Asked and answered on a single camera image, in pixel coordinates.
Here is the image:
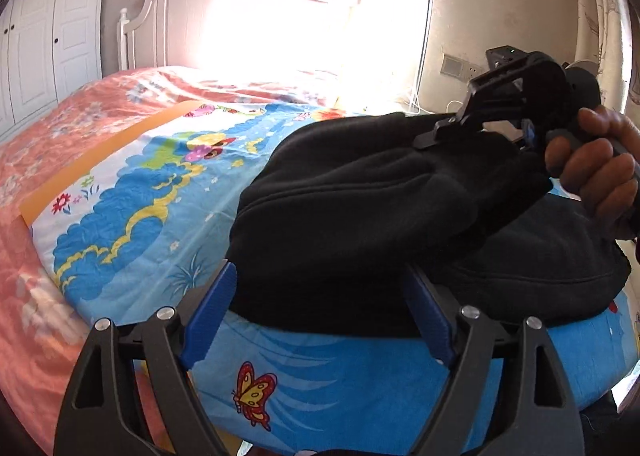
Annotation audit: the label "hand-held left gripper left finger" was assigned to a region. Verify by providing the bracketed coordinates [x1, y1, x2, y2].
[52, 261, 238, 456]

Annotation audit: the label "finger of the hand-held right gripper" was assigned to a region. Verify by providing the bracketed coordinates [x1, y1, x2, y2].
[414, 66, 527, 152]
[519, 118, 540, 153]

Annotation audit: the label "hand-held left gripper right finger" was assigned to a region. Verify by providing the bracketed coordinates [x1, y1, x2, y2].
[402, 265, 586, 456]

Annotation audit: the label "black pants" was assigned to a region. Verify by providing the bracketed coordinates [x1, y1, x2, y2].
[225, 111, 632, 339]

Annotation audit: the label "person's right hand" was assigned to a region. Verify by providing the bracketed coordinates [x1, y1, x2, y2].
[544, 106, 640, 242]

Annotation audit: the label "white nightstand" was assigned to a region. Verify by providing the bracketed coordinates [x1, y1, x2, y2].
[390, 96, 463, 118]

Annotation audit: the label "slim silver table lamp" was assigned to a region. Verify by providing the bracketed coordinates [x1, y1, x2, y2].
[411, 0, 434, 114]

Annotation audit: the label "blue cartoon printed blanket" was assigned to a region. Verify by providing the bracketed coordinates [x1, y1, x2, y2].
[20, 101, 640, 432]

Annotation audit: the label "sailboat printed curtain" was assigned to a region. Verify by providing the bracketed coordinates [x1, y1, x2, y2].
[580, 0, 640, 117]

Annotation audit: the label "pink floral bed sheet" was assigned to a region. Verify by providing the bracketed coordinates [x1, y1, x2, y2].
[0, 66, 351, 456]

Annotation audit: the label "white bed headboard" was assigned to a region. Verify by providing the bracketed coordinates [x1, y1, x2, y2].
[117, 0, 361, 72]

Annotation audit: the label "white wardrobe doors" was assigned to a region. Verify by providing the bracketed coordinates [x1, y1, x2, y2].
[0, 0, 113, 142]

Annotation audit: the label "wall switch and socket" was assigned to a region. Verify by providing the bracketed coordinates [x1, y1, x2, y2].
[440, 53, 483, 79]

